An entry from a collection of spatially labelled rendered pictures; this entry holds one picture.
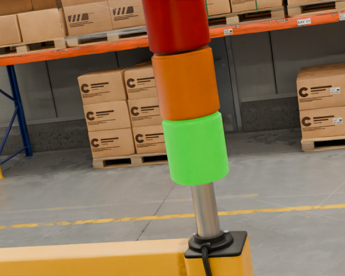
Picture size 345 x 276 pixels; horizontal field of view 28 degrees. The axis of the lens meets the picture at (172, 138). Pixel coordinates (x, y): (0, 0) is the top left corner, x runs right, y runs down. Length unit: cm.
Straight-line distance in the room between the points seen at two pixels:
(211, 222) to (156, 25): 17
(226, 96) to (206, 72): 905
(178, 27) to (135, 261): 21
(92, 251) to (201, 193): 12
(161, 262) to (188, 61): 18
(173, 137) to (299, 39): 888
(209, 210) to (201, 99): 10
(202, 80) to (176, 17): 5
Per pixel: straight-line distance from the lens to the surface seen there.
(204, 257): 58
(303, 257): 559
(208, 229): 59
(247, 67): 954
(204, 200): 58
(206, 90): 55
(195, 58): 54
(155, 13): 54
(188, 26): 54
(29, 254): 66
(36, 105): 1055
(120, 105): 866
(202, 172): 56
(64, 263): 64
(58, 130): 1035
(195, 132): 55
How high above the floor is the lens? 233
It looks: 14 degrees down
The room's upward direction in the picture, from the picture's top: 9 degrees counter-clockwise
